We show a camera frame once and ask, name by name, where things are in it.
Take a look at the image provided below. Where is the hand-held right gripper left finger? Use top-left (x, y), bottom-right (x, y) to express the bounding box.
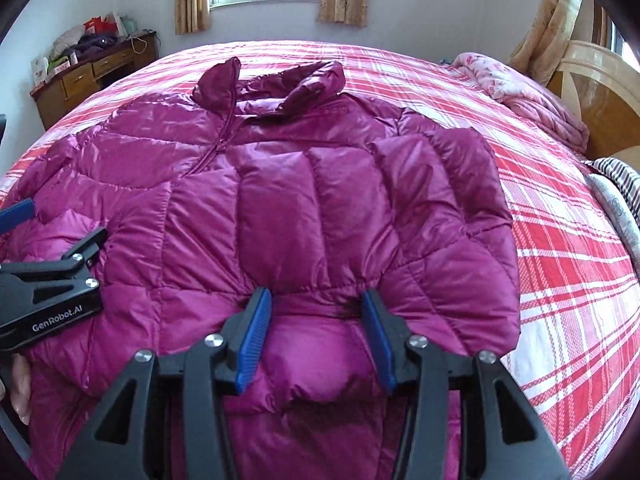
top-left (57, 287), bottom-right (273, 480)

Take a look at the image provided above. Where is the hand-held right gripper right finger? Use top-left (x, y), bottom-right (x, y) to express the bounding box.
top-left (360, 289), bottom-right (571, 480)

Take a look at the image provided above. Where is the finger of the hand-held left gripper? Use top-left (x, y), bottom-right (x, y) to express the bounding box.
top-left (0, 199), bottom-right (38, 234)
top-left (30, 227), bottom-right (108, 307)

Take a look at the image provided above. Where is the magenta down jacket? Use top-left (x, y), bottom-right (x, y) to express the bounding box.
top-left (0, 57), bottom-right (521, 480)

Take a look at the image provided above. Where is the purple clothes pile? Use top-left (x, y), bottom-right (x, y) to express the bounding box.
top-left (50, 25), bottom-right (117, 61)

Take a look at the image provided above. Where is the person's left hand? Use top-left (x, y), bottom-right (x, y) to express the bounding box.
top-left (9, 354), bottom-right (32, 426)

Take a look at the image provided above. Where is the white box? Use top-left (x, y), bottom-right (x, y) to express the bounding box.
top-left (30, 55), bottom-right (52, 86)

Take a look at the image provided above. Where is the wooden desk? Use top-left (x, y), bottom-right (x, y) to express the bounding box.
top-left (29, 32), bottom-right (158, 131)

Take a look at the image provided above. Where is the red plaid bedsheet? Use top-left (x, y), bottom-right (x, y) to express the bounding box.
top-left (0, 40), bottom-right (640, 480)

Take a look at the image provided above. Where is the red paper bag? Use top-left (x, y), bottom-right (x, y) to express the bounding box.
top-left (82, 12), bottom-right (118, 36)

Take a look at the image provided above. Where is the striped pillow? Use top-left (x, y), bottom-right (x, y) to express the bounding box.
top-left (585, 157), bottom-right (640, 216)

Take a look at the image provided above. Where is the wooden headboard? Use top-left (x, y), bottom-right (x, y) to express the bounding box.
top-left (545, 40), bottom-right (640, 161)

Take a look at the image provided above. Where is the long beige curtain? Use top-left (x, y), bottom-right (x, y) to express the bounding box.
top-left (507, 0), bottom-right (586, 86)

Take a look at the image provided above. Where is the tall window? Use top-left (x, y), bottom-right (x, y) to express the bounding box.
top-left (592, 5), bottom-right (631, 61)

